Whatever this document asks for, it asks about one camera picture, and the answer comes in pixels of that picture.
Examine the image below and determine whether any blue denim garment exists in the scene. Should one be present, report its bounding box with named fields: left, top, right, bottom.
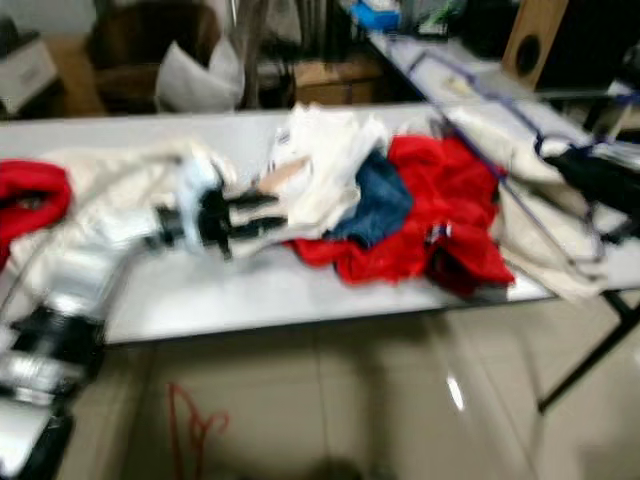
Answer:
left=325, top=150, right=416, bottom=249

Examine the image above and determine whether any purple plastic clothes hanger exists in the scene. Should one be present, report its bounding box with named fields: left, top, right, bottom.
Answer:
left=400, top=40, right=611, bottom=276

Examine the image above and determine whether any red wire clothes hanger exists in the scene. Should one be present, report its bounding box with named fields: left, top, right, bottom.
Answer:
left=168, top=382, right=229, bottom=480

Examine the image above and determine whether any white pillow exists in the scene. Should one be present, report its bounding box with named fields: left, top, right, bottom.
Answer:
left=155, top=40, right=246, bottom=113

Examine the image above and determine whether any black table leg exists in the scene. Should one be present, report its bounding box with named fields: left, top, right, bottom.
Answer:
left=538, top=295, right=640, bottom=413

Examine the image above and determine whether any white drawer unit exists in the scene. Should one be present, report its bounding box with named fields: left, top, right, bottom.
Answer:
left=0, top=38, right=61, bottom=113

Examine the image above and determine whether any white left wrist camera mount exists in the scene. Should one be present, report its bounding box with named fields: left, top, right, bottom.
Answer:
left=175, top=150, right=227, bottom=251

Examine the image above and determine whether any red polo shirt plaid collar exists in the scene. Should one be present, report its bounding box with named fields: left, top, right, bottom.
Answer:
left=0, top=158, right=73, bottom=269

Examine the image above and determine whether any wooden speaker box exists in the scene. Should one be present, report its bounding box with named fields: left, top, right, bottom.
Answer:
left=500, top=0, right=571, bottom=89

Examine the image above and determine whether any cream knit garment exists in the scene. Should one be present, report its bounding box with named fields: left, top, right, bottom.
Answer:
left=10, top=140, right=196, bottom=301

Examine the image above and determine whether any plain red garment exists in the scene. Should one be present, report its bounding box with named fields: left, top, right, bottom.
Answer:
left=285, top=135, right=516, bottom=299

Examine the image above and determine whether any brown cardboard box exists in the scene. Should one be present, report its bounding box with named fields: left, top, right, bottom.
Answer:
left=290, top=55, right=381, bottom=106

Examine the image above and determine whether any brown leather armchair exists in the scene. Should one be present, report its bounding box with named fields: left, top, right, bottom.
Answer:
left=85, top=0, right=226, bottom=113

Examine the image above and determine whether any blue box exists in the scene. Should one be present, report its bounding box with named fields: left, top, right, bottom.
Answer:
left=350, top=0, right=406, bottom=31

